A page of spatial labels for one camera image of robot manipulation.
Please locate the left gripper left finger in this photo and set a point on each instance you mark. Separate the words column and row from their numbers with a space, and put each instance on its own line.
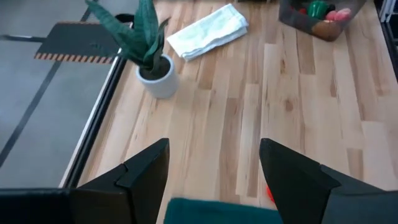
column 136, row 186

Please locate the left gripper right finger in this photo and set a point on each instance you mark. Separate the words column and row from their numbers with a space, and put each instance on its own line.
column 292, row 183

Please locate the red toy tomato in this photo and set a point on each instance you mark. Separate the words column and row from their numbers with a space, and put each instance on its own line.
column 269, row 194

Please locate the small pale pink toy fruit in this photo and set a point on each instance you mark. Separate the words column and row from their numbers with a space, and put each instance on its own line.
column 331, row 16

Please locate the small red toy strawberry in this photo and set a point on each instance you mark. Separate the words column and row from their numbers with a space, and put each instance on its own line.
column 302, row 11

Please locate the green toy bell pepper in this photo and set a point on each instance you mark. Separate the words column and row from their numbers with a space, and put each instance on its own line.
column 317, row 8

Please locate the small pink toy strawberry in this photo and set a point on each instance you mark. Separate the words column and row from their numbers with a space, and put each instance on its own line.
column 343, row 14

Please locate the small dark purple toy plum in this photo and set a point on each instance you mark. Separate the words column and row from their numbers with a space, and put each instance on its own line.
column 331, row 7

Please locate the translucent grey tupperware container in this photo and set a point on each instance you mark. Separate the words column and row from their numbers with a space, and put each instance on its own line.
column 292, row 18

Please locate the dark green folded cloth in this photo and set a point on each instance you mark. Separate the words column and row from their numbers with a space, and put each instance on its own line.
column 217, row 213

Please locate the white round plant pot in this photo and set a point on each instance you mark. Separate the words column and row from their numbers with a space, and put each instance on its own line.
column 161, row 84

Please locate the green snake plant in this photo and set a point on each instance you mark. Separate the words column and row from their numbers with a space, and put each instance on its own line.
column 143, row 37

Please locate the black mat with striped edges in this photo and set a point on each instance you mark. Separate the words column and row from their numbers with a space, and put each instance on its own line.
column 77, row 40

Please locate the white folded cloth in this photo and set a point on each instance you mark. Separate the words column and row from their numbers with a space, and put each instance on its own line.
column 208, row 31

